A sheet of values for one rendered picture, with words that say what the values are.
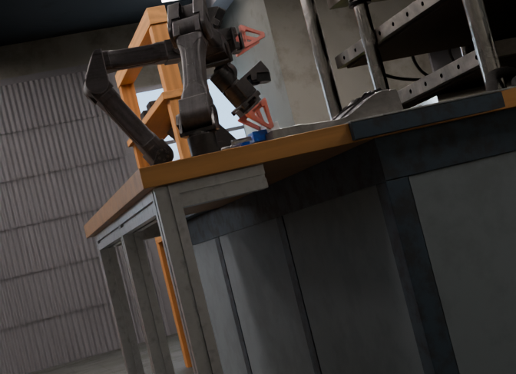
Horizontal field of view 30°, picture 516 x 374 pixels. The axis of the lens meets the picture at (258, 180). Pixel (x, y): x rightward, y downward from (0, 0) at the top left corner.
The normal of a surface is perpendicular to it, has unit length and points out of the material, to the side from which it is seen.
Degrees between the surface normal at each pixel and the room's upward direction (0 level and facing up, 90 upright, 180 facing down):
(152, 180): 90
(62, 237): 90
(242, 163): 90
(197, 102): 58
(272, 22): 90
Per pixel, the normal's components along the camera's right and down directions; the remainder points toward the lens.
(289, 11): 0.25, -0.13
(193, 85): -0.28, -0.54
